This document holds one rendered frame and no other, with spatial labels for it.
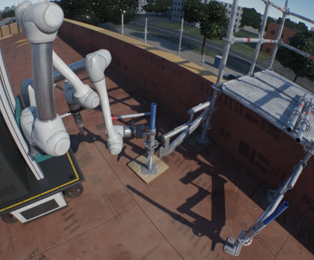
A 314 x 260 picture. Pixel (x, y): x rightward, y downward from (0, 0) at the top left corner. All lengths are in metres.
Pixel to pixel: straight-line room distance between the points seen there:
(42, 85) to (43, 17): 0.30
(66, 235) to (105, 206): 0.44
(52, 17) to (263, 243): 2.08
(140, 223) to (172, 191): 0.43
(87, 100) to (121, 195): 0.98
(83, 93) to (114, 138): 0.43
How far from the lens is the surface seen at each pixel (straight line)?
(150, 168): 1.87
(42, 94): 0.90
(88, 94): 1.09
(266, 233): 1.92
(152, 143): 1.61
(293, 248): 2.06
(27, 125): 1.13
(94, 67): 1.24
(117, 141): 1.35
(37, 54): 0.86
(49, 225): 1.78
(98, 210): 1.71
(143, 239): 1.58
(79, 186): 1.70
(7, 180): 1.47
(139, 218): 1.65
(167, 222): 1.65
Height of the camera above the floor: 1.52
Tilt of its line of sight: 40 degrees down
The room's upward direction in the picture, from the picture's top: 5 degrees clockwise
